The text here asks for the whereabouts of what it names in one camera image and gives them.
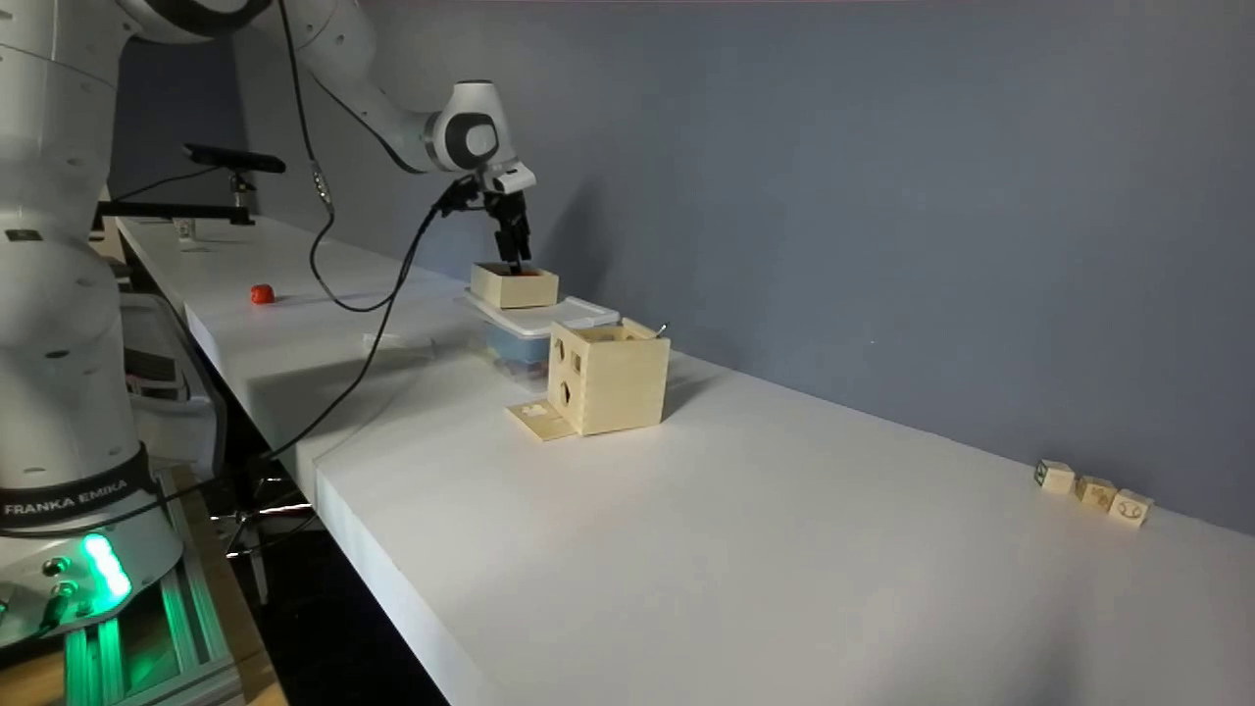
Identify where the black camera on stand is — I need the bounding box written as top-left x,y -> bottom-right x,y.
91,142 -> 290,230

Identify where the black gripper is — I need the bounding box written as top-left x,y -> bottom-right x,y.
445,159 -> 539,264

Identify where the clear plastic storage bin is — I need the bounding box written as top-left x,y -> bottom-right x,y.
473,299 -> 616,371

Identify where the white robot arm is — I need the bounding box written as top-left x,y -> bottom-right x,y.
0,0 -> 535,532

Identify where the small red toy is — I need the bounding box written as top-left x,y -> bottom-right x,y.
252,283 -> 275,307

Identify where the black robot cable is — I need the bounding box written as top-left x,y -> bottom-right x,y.
0,0 -> 480,542

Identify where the right small wooden block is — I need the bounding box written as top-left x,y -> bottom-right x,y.
1109,490 -> 1154,528

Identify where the small wooden tray box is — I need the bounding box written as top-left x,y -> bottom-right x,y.
473,264 -> 560,311

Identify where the wooden cube shape sorter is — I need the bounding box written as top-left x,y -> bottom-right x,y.
546,319 -> 673,435

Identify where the left small wooden block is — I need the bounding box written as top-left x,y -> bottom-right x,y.
1037,457 -> 1075,494

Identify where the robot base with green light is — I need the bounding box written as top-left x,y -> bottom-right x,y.
0,490 -> 275,706

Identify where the wooden sorter lid panel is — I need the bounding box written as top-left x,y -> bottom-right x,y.
510,401 -> 573,443

